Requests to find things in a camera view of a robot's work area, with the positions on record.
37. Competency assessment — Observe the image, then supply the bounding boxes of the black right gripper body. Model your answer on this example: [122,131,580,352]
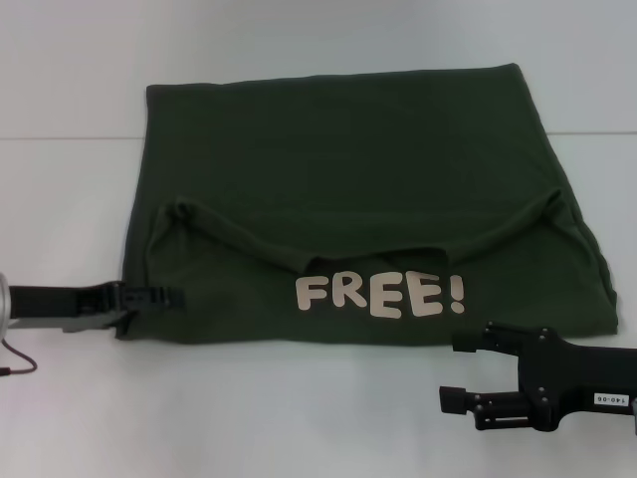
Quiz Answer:
[516,328,637,433]

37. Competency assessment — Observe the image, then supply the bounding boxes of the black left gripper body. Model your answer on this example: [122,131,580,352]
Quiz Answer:
[8,281,148,328]

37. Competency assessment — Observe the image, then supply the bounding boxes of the dark green t-shirt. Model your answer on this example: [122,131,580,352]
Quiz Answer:
[114,62,619,359]

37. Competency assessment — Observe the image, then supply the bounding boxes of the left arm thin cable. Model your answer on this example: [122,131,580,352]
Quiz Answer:
[0,338,39,377]

